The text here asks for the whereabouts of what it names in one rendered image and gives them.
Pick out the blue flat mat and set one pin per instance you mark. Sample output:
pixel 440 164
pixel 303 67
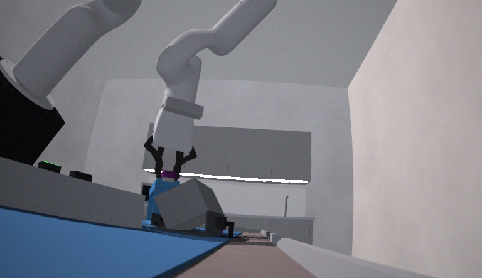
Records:
pixel 39 245

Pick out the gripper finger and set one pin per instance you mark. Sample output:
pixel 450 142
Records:
pixel 157 155
pixel 180 159

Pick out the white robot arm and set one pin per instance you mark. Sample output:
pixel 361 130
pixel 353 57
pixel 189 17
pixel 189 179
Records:
pixel 57 50

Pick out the grey control panel with blue and green buttons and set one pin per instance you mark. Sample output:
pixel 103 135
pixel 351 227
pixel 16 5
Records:
pixel 190 205

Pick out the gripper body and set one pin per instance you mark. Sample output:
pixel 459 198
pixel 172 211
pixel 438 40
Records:
pixel 173 131

